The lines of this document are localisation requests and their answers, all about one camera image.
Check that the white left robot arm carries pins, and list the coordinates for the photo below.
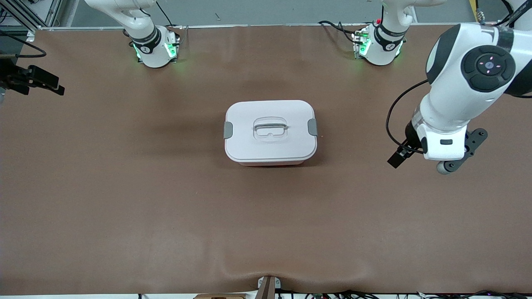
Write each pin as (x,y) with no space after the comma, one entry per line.
(453,83)

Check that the silver frame upright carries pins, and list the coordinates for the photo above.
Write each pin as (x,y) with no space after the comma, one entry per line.
(52,12)

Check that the brown table mat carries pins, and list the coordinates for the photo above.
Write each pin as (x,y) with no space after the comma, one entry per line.
(266,216)

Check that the long silver table edge rail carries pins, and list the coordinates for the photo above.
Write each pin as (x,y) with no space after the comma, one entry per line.
(232,25)

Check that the white plastic box lid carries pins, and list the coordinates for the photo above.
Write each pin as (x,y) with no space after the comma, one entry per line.
(249,145)

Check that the grey lid latch clip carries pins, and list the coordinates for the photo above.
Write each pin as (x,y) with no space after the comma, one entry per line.
(228,130)
(313,127)

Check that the grey metal bracket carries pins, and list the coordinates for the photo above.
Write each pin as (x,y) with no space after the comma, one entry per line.
(277,283)

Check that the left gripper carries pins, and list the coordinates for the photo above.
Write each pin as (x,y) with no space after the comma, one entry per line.
(410,133)

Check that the brown wooden post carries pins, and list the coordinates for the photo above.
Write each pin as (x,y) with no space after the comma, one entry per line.
(267,290)

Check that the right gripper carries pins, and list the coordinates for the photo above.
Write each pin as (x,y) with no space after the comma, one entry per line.
(12,77)

